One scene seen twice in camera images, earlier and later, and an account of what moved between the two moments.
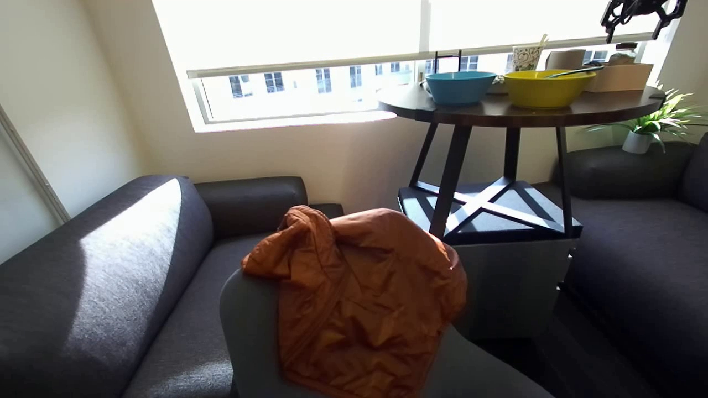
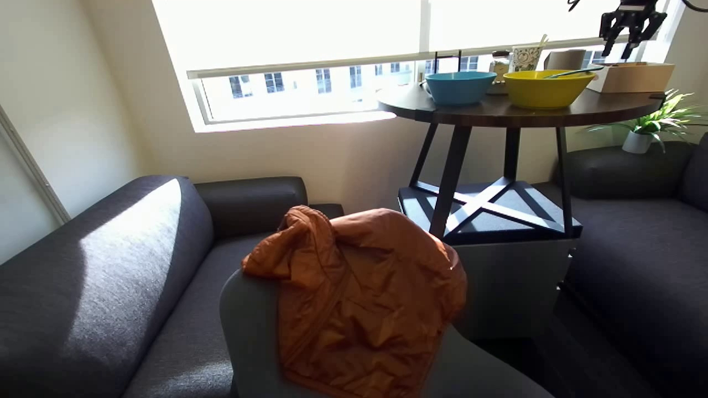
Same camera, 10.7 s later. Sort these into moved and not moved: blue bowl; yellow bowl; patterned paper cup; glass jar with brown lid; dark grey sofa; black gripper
Moved: glass jar with brown lid; black gripper
Not moved: dark grey sofa; blue bowl; patterned paper cup; yellow bowl
